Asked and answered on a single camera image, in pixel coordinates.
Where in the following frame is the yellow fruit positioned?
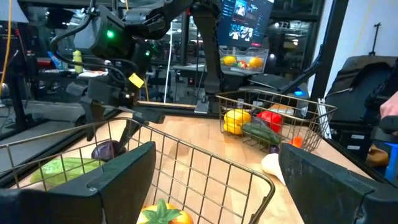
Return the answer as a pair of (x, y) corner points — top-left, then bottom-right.
(222, 55), (238, 67)
(248, 57), (265, 70)

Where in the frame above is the black drawer cabinet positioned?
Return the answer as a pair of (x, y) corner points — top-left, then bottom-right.
(328, 123), (376, 162)

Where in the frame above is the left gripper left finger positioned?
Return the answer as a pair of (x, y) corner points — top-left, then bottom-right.
(0, 141), (157, 224)

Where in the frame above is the clear plastic bin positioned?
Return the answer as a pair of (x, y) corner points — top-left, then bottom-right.
(219, 47), (270, 75)

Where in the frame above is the thin black stand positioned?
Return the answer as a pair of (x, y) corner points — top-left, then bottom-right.
(369, 22), (382, 57)

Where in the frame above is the white slatted panel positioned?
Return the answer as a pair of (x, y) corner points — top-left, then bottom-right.
(316, 98), (333, 140)

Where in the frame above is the yellow bottle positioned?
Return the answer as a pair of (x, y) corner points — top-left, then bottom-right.
(72, 49), (84, 74)

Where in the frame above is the black frame post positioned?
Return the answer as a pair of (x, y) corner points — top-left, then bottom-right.
(309, 0), (349, 103)

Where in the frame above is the orange tomato with green stem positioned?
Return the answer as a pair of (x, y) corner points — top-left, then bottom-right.
(136, 198), (195, 224)

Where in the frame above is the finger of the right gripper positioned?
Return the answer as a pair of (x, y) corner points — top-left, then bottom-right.
(80, 98), (106, 142)
(117, 107), (166, 153)

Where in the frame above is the orange carrot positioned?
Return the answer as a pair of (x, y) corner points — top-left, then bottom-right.
(288, 136), (303, 149)

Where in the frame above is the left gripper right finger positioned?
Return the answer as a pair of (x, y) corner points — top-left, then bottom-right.
(278, 142), (398, 224)

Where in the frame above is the light green lettuce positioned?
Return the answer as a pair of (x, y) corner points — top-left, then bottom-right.
(30, 157), (105, 187)

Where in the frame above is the yellow tag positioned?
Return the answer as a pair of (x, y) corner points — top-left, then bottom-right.
(128, 72), (145, 89)

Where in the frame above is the metal wire basket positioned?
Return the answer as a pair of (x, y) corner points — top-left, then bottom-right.
(0, 117), (276, 224)
(216, 89), (338, 153)

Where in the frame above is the red bell pepper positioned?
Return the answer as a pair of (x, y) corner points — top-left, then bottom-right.
(256, 110), (284, 134)

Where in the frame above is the black diagonal strut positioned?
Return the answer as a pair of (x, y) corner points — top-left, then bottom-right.
(278, 54), (324, 96)

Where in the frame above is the yellow bell pepper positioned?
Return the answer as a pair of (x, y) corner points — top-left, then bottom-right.
(223, 108), (252, 136)

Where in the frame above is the round purple onion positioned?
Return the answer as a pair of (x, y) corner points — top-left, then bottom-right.
(91, 139), (127, 162)

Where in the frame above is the blue container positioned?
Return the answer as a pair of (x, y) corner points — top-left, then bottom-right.
(384, 141), (398, 185)

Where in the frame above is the person's hand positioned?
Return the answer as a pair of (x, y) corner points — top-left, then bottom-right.
(379, 91), (398, 119)

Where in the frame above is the white garlic bulb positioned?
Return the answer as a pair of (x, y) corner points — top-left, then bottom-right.
(260, 152), (286, 187)

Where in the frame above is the computer monitor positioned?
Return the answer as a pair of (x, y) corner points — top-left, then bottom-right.
(217, 0), (275, 49)

